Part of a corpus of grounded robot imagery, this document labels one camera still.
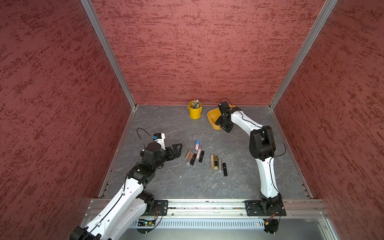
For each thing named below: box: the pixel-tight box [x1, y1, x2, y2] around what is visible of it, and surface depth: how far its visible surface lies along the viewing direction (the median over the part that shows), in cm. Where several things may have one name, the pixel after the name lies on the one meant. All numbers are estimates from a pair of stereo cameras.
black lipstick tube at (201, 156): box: [198, 150, 205, 163], surface depth 94 cm
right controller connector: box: [262, 218, 279, 236], surface depth 71 cm
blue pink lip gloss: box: [195, 139, 200, 152], surface depth 99 cm
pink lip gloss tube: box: [196, 146, 202, 159], surface depth 96 cm
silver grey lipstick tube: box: [218, 157, 222, 172], surface depth 89 cm
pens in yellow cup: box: [191, 98, 199, 109], surface depth 102 cm
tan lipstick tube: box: [210, 154, 215, 168], surface depth 91 cm
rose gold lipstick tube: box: [188, 152, 194, 163], surface depth 94 cm
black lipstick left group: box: [189, 153, 197, 166], surface depth 91 cm
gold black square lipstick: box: [213, 154, 219, 170], surface depth 90 cm
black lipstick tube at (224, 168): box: [222, 162, 228, 177], surface depth 89 cm
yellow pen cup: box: [187, 100, 203, 120], surface depth 112 cm
